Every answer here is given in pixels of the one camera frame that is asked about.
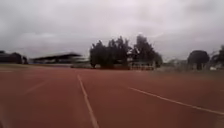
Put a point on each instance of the group of tall dark trees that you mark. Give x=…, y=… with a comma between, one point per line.
x=113, y=53

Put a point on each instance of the grandstand building with roof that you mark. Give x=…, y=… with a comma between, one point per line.
x=58, y=58

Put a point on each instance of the round dark tree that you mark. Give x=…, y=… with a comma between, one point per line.
x=198, y=57

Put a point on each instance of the green grass field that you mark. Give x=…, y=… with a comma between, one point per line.
x=13, y=66

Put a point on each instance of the row of distant trees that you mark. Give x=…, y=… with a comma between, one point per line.
x=13, y=57

